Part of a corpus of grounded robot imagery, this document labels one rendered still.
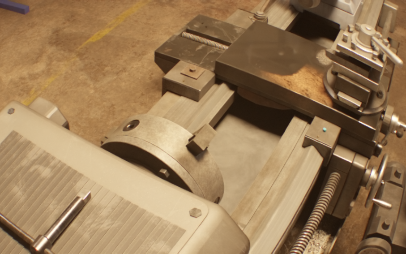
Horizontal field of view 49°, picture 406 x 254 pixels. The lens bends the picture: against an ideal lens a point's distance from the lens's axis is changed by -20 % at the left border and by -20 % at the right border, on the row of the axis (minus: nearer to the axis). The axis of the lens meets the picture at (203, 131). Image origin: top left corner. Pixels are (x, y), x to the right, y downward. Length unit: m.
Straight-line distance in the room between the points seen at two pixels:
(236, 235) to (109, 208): 0.17
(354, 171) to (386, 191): 0.83
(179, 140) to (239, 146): 0.70
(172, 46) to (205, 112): 0.31
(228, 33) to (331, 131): 0.55
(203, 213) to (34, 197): 0.24
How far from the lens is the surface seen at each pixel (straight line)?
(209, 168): 0.97
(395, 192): 2.42
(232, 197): 1.50
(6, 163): 0.77
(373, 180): 1.68
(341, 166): 1.60
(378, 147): 1.84
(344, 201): 1.70
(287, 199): 1.36
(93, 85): 3.01
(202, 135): 0.95
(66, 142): 0.78
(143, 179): 0.72
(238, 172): 1.57
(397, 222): 2.34
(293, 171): 1.44
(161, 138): 0.95
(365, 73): 1.46
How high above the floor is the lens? 1.88
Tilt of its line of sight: 44 degrees down
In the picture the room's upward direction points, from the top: 5 degrees clockwise
